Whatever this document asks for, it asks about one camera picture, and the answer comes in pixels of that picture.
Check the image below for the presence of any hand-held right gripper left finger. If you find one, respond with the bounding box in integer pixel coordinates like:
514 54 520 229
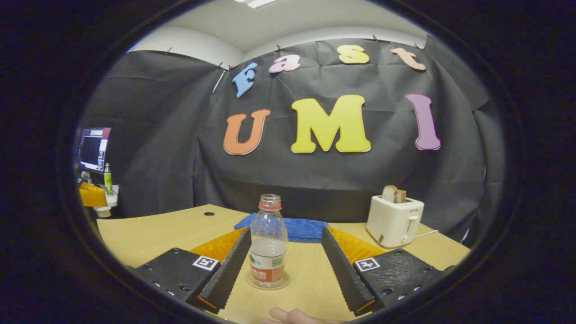
135 226 252 315

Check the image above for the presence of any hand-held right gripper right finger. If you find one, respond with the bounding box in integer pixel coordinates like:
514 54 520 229
321 226 444 316

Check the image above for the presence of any round wooden coaster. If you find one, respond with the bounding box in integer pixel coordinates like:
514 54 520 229
245 269 291 290

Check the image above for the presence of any clear plastic water bottle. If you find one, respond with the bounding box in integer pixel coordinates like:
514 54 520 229
249 194 288 288

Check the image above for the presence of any computer monitor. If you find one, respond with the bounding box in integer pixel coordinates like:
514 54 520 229
77 127 112 175

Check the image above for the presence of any blue folded towel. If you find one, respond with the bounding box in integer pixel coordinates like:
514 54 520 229
234 213 329 243

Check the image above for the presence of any white toaster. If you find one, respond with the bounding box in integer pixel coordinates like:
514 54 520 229
366 195 425 248

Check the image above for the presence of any bread slice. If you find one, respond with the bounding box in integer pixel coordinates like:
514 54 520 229
382 185 407 204

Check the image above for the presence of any black backdrop cloth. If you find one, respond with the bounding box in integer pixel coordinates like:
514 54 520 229
79 38 507 246

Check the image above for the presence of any ceiling light panel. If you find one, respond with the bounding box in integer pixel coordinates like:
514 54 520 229
234 0 282 9

